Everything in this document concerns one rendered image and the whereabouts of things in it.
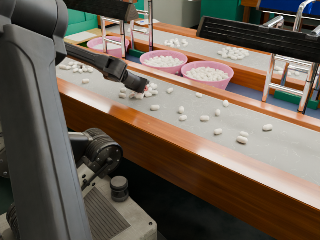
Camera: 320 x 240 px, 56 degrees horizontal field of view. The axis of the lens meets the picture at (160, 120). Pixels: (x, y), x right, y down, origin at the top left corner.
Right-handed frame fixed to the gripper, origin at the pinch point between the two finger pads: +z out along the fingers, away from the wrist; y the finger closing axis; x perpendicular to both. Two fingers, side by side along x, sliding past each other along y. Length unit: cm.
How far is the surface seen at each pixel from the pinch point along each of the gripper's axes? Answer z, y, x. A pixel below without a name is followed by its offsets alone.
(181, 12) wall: 241, 159, -141
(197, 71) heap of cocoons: 28.9, -6.7, -21.0
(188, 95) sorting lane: 8.2, -17.6, -4.7
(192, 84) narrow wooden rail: 11.9, -15.3, -10.8
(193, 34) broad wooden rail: 66, 26, -53
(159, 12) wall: 199, 161, -117
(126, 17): -16.7, 12.6, -24.2
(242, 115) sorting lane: 7.0, -43.9, -4.6
